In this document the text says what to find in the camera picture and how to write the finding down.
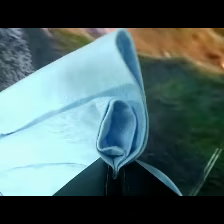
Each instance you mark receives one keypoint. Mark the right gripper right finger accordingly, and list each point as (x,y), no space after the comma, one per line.
(143,183)

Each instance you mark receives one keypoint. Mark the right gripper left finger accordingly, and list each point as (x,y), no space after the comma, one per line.
(90,181)

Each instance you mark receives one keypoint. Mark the light blue shirt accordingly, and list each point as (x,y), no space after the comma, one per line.
(60,126)

